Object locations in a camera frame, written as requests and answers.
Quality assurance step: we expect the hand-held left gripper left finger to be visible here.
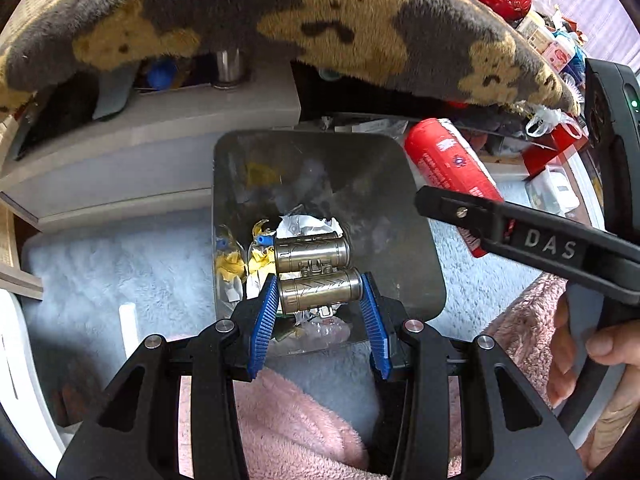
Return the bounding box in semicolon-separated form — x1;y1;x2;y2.
56;273;280;480

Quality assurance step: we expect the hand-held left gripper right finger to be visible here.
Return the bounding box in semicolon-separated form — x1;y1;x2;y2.
360;273;587;480

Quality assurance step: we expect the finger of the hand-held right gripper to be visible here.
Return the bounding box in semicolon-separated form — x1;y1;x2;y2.
414;185;608;297

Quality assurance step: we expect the metal double cylinder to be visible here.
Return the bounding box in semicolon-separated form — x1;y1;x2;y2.
273;232;364;317

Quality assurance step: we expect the grey metal bin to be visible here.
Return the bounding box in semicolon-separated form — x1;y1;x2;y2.
211;129;447;358

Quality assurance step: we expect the person's right hand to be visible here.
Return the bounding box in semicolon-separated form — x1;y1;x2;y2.
546;291;640;469

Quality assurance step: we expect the white plastic case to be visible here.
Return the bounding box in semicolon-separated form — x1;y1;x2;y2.
525;167;582;213

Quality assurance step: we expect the red box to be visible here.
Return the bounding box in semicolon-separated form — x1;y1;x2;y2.
522;124;590;178

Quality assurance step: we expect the white plastic bag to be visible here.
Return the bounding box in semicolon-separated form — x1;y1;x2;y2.
524;104;577;137

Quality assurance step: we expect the red cylindrical pack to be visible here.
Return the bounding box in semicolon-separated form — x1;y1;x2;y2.
404;117;507;259

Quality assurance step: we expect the pink fluffy towel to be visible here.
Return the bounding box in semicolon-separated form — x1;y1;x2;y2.
177;274;568;480

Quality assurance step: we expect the crumpled white paper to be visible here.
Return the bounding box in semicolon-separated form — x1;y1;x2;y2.
276;212;345;242

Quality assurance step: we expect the pink white bottle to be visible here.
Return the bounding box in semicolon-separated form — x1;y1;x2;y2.
541;39;577;75

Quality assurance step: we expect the white tube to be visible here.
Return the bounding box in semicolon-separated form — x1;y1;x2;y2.
119;301;138;357

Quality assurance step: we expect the white bottle yellow cap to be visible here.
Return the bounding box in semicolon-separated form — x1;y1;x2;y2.
517;11;552;55

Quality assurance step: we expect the light blue fluffy rug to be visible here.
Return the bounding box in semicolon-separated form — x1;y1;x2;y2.
21;175;546;361

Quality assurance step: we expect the metal table leg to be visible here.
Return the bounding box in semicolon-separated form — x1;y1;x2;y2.
214;46;247;90

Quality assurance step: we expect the brown bear print blanket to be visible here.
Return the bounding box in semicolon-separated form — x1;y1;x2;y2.
0;0;582;117

